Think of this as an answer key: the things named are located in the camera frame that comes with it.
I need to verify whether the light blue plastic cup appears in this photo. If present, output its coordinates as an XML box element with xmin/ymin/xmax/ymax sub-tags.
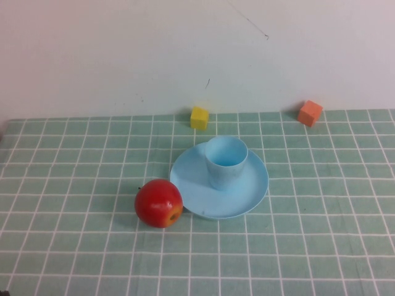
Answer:
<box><xmin>204</xmin><ymin>136</ymin><xmax>249</xmax><ymax>191</ymax></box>

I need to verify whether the light blue plastic plate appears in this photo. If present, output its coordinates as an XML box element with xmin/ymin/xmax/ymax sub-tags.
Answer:
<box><xmin>169</xmin><ymin>141</ymin><xmax>269</xmax><ymax>220</ymax></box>

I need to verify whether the yellow foam cube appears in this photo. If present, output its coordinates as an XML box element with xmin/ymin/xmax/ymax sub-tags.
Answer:
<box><xmin>189</xmin><ymin>106</ymin><xmax>210</xmax><ymax>131</ymax></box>

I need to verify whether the red plastic apple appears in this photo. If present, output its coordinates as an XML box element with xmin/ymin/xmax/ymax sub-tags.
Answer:
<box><xmin>134</xmin><ymin>179</ymin><xmax>184</xmax><ymax>229</ymax></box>

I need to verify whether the orange foam cube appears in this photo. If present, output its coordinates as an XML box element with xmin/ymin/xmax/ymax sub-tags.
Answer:
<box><xmin>297</xmin><ymin>99</ymin><xmax>324</xmax><ymax>127</ymax></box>

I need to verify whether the green checked tablecloth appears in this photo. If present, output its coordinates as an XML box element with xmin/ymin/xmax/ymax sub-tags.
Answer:
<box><xmin>0</xmin><ymin>109</ymin><xmax>395</xmax><ymax>296</ymax></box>

